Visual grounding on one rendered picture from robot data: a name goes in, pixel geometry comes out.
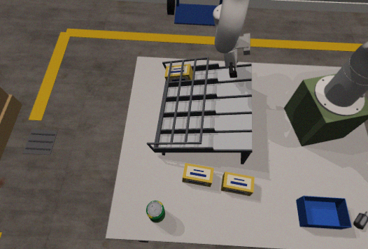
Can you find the blue open tray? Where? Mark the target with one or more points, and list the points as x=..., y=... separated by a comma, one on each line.
x=322, y=212

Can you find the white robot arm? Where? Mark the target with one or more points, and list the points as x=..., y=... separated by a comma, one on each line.
x=337, y=97

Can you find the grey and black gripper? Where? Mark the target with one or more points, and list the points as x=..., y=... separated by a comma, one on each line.
x=231, y=62

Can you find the yellow carton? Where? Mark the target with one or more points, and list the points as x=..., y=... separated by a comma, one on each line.
x=176, y=71
x=198, y=175
x=237, y=183

